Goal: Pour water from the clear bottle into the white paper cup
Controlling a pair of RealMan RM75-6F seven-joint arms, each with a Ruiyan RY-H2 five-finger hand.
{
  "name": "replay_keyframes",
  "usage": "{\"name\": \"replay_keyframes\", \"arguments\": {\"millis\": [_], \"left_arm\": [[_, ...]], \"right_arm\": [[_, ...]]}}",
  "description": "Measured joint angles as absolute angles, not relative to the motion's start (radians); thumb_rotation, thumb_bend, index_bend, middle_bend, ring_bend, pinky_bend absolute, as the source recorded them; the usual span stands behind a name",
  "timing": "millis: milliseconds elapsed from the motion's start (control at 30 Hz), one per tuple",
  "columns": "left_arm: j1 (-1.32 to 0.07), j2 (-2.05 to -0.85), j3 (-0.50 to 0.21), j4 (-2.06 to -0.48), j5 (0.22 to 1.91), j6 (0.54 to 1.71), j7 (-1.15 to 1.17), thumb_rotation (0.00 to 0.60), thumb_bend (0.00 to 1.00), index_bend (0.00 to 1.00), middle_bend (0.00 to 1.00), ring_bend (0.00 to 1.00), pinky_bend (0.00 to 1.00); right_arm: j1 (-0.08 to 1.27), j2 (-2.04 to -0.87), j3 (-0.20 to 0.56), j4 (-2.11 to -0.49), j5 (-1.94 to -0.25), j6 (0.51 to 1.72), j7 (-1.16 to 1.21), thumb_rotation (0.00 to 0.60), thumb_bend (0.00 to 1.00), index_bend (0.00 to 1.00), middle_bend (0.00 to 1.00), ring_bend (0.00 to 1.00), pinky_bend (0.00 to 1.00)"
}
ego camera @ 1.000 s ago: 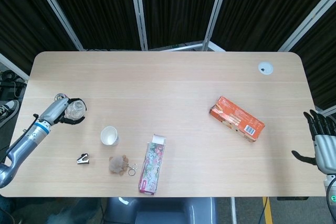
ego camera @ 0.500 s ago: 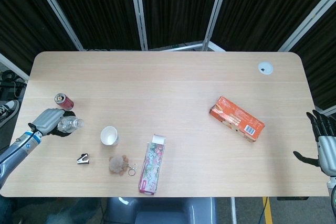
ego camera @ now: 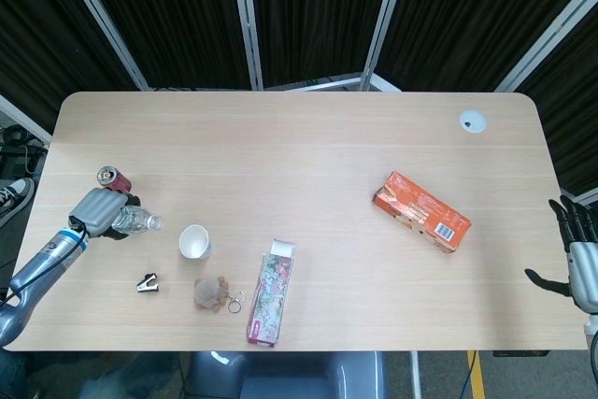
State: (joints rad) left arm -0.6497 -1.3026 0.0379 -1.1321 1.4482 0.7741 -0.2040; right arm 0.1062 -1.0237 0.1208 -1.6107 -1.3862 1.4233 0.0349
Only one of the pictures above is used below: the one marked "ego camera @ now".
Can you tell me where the grey seat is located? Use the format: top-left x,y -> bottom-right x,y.
189,350 -> 387,399

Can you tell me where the transparent plastic water bottle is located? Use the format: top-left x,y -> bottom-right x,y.
111,205 -> 165,236

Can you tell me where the metal key ring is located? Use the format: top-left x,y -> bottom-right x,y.
227,291 -> 248,315

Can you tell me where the black white sneaker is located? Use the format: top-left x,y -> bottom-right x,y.
0,178 -> 36,228

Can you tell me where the brown plush toy keychain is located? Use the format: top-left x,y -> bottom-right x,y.
193,277 -> 231,314

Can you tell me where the white round cable grommet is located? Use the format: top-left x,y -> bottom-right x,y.
458,109 -> 487,134

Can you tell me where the black staple remover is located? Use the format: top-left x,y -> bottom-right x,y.
135,272 -> 160,293

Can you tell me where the white table leg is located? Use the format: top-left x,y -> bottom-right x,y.
409,350 -> 424,399

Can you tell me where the white paper cup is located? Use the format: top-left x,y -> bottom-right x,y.
178,224 -> 216,261

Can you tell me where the black equipment with cables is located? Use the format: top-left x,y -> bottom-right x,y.
0,124 -> 49,177

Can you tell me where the long floral pink box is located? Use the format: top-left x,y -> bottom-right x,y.
245,238 -> 298,349

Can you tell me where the red soda can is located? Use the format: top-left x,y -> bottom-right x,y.
95,165 -> 133,193

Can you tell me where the white partition frame post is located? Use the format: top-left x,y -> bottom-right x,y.
228,0 -> 265,91
0,93 -> 53,144
358,0 -> 413,91
493,0 -> 598,93
52,0 -> 151,91

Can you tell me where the orange cardboard box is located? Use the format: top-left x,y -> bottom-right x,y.
372,170 -> 473,254

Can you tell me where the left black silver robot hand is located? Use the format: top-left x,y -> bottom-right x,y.
68,187 -> 142,242

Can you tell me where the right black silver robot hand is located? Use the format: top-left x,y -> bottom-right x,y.
523,195 -> 598,315

